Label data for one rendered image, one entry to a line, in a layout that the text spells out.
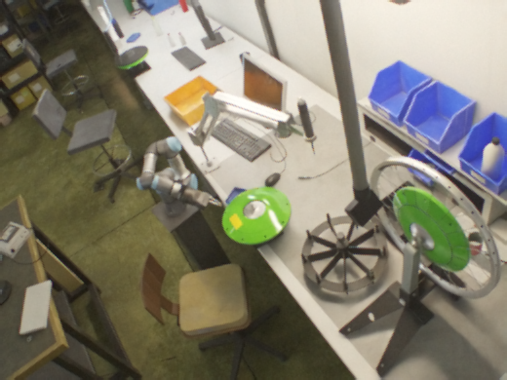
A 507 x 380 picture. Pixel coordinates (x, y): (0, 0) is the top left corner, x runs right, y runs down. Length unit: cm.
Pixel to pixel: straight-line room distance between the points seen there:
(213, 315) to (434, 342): 110
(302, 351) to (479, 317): 128
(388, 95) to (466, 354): 116
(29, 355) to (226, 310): 98
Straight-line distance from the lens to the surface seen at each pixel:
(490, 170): 164
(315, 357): 265
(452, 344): 167
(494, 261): 120
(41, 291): 235
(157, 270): 229
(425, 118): 190
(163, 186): 190
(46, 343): 219
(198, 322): 223
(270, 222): 181
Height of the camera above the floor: 246
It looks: 45 degrees down
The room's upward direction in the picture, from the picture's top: 21 degrees counter-clockwise
